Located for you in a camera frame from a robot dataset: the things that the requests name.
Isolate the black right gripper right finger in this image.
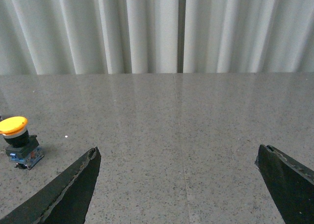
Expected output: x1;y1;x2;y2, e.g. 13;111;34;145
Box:
255;145;314;224

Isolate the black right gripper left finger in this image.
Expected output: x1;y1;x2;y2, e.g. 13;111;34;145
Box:
0;147;101;224

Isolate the yellow mushroom push button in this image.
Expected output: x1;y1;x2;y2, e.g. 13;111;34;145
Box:
0;116;44;170

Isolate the white pleated curtain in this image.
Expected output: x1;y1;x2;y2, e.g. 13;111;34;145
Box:
0;0;314;75

